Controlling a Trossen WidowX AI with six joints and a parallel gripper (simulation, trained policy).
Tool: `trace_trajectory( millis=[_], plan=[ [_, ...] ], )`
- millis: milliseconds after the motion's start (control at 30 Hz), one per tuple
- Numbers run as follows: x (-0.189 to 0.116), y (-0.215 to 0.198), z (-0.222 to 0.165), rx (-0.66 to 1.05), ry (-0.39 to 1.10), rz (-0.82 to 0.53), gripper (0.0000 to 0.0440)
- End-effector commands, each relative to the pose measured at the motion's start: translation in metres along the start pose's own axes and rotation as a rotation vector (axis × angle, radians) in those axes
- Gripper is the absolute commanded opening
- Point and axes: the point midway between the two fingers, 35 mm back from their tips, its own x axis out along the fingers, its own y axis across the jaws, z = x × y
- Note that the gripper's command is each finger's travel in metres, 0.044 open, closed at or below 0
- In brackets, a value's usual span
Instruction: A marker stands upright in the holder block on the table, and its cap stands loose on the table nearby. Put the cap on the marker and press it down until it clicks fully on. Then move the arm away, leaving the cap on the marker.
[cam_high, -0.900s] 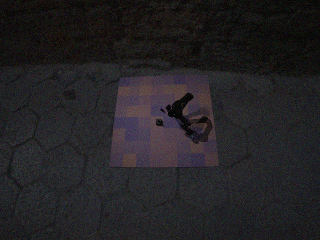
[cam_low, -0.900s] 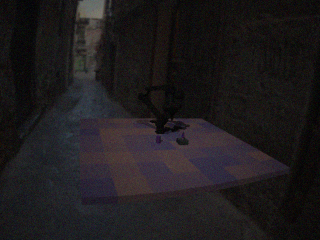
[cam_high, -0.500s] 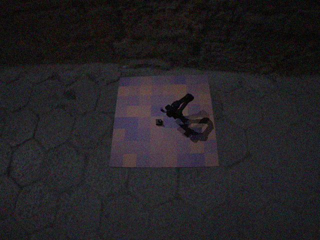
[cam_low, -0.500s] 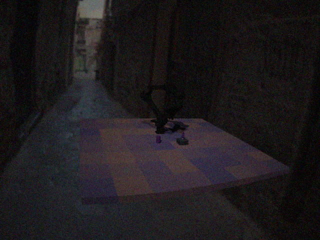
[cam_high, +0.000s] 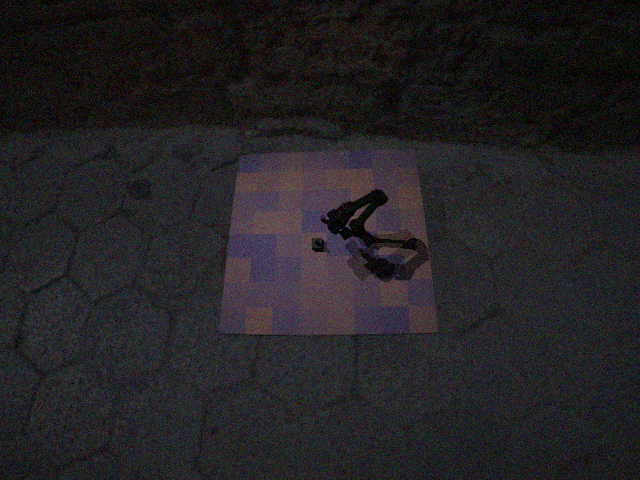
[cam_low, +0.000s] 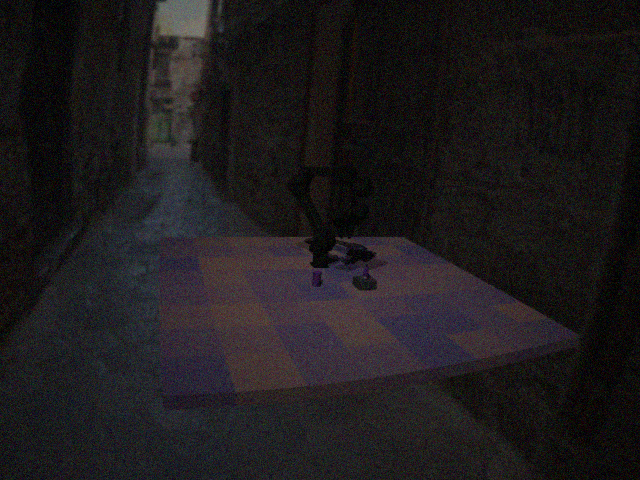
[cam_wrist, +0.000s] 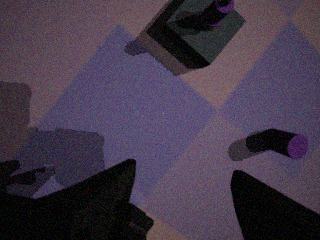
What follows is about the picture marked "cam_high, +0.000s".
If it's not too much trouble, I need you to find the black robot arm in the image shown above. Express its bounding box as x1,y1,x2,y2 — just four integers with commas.
326,189,388,237

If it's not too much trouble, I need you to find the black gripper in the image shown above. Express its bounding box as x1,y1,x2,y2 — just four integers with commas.
327,209,353,240

